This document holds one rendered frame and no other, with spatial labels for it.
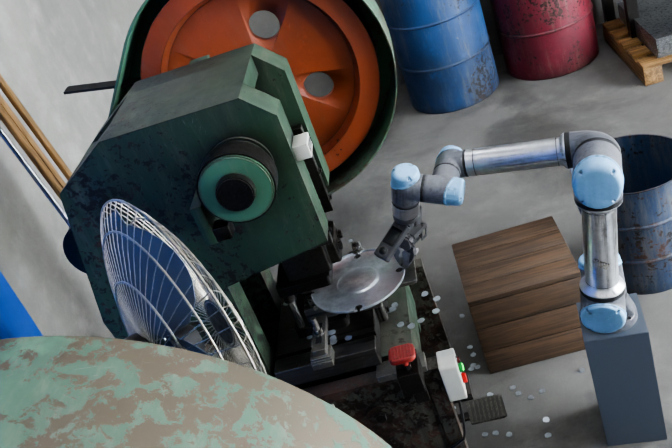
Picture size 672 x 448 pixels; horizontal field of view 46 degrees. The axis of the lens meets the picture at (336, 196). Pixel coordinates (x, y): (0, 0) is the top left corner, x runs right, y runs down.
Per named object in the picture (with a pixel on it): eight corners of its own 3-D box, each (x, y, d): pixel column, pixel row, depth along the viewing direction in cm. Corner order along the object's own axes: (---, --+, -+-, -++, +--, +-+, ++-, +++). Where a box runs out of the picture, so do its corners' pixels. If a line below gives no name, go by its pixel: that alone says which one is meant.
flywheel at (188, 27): (108, 21, 249) (233, 194, 280) (90, 42, 231) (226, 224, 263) (305, -98, 231) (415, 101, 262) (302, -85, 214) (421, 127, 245)
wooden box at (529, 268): (567, 285, 320) (551, 215, 304) (597, 346, 287) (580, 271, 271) (472, 311, 326) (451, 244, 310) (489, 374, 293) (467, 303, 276)
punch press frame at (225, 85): (444, 372, 279) (320, 19, 216) (460, 469, 242) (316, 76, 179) (236, 423, 292) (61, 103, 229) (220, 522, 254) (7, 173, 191)
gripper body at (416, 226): (427, 238, 226) (427, 208, 218) (409, 256, 222) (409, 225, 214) (406, 227, 230) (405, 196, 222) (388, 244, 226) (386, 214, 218)
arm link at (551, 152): (617, 113, 204) (433, 139, 222) (618, 134, 195) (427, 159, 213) (622, 152, 209) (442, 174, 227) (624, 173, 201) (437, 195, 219)
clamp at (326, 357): (334, 326, 231) (323, 299, 226) (334, 365, 216) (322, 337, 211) (315, 331, 232) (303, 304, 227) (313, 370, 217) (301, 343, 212)
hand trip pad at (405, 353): (420, 362, 209) (413, 340, 206) (422, 377, 204) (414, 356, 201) (395, 368, 210) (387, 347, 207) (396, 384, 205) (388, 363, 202)
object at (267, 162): (295, 199, 198) (263, 121, 187) (293, 223, 188) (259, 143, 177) (213, 223, 201) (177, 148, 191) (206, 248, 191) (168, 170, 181)
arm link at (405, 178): (419, 182, 203) (387, 178, 205) (419, 212, 211) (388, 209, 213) (424, 162, 209) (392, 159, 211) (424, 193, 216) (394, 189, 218)
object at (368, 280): (310, 324, 223) (309, 322, 223) (313, 265, 248) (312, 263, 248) (408, 298, 218) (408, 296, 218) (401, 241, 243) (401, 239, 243)
